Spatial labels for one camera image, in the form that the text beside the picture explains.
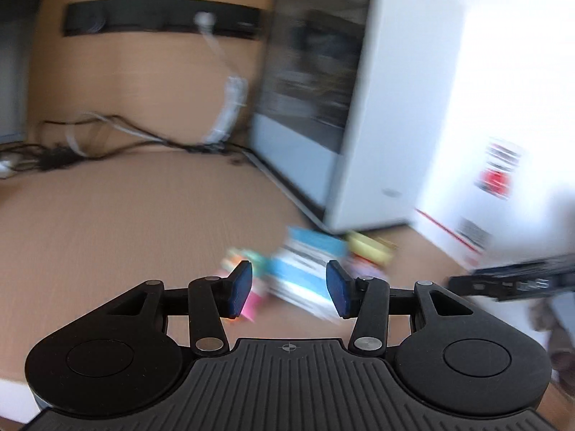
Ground black cables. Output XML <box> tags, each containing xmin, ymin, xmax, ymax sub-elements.
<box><xmin>0</xmin><ymin>117</ymin><xmax>252</xmax><ymax>176</ymax></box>

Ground white computer case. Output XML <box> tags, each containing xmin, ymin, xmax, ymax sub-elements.
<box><xmin>249</xmin><ymin>0</ymin><xmax>468</xmax><ymax>234</ymax></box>

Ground white looped cable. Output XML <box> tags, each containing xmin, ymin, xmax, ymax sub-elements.
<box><xmin>65</xmin><ymin>114</ymin><xmax>198</xmax><ymax>156</ymax></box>

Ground yellow round item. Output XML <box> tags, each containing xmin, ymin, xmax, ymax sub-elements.
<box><xmin>348</xmin><ymin>232</ymin><xmax>396</xmax><ymax>265</ymax></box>

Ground black wall power strip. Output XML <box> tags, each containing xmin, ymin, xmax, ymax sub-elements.
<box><xmin>62</xmin><ymin>0</ymin><xmax>261</xmax><ymax>40</ymax></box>

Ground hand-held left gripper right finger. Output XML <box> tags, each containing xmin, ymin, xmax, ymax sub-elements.
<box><xmin>326</xmin><ymin>260</ymin><xmax>477</xmax><ymax>356</ymax></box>

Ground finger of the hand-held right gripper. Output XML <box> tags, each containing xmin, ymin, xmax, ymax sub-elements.
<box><xmin>448</xmin><ymin>254</ymin><xmax>575</xmax><ymax>302</ymax></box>

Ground pink green toy figure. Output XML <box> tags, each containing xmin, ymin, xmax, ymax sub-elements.
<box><xmin>243</xmin><ymin>251</ymin><xmax>270</xmax><ymax>321</ymax></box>

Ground white plug cable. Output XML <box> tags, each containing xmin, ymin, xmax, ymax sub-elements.
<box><xmin>194</xmin><ymin>13</ymin><xmax>249</xmax><ymax>144</ymax></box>

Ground blue tissue pack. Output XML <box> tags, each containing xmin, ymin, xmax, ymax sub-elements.
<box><xmin>265</xmin><ymin>227</ymin><xmax>351</xmax><ymax>324</ymax></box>

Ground black computer monitor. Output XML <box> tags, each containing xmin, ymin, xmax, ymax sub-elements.
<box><xmin>0</xmin><ymin>0</ymin><xmax>50</xmax><ymax>144</ymax></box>

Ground white box with red print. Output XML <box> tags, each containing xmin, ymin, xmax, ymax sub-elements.
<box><xmin>411</xmin><ymin>4</ymin><xmax>575</xmax><ymax>270</ymax></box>

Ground black power adapter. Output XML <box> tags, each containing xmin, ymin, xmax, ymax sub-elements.
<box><xmin>38</xmin><ymin>148</ymin><xmax>77</xmax><ymax>173</ymax></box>

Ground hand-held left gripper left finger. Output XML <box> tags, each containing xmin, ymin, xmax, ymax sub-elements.
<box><xmin>109</xmin><ymin>260</ymin><xmax>254</xmax><ymax>356</ymax></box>

